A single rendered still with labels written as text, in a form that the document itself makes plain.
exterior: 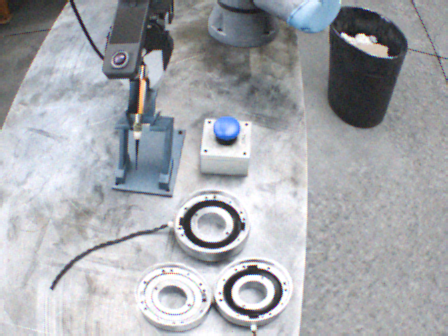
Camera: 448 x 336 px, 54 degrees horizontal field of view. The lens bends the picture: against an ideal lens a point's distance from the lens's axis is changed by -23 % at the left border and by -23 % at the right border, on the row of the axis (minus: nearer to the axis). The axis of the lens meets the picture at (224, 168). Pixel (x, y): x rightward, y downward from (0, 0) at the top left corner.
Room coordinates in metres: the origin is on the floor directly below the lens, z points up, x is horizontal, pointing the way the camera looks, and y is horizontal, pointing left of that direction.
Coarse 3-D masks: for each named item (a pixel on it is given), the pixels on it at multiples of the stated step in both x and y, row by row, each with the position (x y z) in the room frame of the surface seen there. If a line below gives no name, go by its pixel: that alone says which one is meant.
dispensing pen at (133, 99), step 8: (144, 64) 0.55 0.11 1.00; (144, 72) 0.55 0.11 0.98; (136, 80) 0.53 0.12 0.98; (136, 88) 0.52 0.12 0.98; (128, 96) 0.51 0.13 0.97; (136, 96) 0.51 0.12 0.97; (128, 104) 0.51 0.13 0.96; (136, 104) 0.51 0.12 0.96; (128, 112) 0.50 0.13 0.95; (136, 112) 0.50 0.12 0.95; (136, 120) 0.50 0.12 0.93; (136, 128) 0.50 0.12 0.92; (136, 136) 0.49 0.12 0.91; (136, 144) 0.49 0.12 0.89; (136, 152) 0.48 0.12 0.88; (136, 160) 0.47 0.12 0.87; (136, 168) 0.47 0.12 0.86
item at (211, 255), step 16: (192, 192) 0.45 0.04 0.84; (208, 192) 0.45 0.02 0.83; (224, 192) 0.45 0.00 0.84; (176, 208) 0.42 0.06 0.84; (208, 208) 0.43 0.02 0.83; (240, 208) 0.43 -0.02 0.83; (176, 224) 0.40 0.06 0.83; (192, 224) 0.40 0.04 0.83; (224, 224) 0.41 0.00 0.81; (208, 240) 0.38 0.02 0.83; (240, 240) 0.37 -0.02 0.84; (208, 256) 0.35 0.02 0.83; (224, 256) 0.35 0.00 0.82
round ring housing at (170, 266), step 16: (144, 272) 0.31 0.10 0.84; (160, 272) 0.32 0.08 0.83; (176, 272) 0.32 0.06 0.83; (192, 272) 0.32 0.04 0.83; (144, 288) 0.29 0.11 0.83; (160, 288) 0.29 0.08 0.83; (176, 288) 0.30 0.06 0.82; (208, 288) 0.29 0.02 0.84; (144, 304) 0.26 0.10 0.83; (160, 304) 0.26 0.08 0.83; (192, 304) 0.27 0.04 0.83; (208, 304) 0.27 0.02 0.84; (160, 320) 0.24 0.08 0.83; (192, 320) 0.24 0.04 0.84
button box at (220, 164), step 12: (204, 132) 0.55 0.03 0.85; (240, 132) 0.55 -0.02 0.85; (204, 144) 0.53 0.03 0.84; (216, 144) 0.53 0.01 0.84; (228, 144) 0.53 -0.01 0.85; (240, 144) 0.53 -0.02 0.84; (204, 156) 0.51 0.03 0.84; (216, 156) 0.51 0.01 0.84; (228, 156) 0.51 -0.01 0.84; (240, 156) 0.51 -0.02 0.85; (204, 168) 0.51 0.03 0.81; (216, 168) 0.51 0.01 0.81; (228, 168) 0.51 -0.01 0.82; (240, 168) 0.51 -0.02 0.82
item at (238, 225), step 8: (208, 200) 0.44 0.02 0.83; (216, 200) 0.44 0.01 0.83; (184, 208) 0.43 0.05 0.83; (192, 208) 0.43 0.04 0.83; (200, 208) 0.43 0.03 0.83; (224, 208) 0.43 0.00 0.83; (232, 208) 0.43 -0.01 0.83; (184, 216) 0.41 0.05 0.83; (232, 216) 0.42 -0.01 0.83; (184, 224) 0.40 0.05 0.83; (240, 224) 0.40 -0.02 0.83; (184, 232) 0.39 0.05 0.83; (192, 232) 0.39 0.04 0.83; (232, 232) 0.39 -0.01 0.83; (240, 232) 0.39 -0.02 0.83; (192, 240) 0.37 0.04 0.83; (200, 240) 0.38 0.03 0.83; (224, 240) 0.38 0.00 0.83; (232, 240) 0.38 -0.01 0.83; (208, 248) 0.36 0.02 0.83; (216, 248) 0.36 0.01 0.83
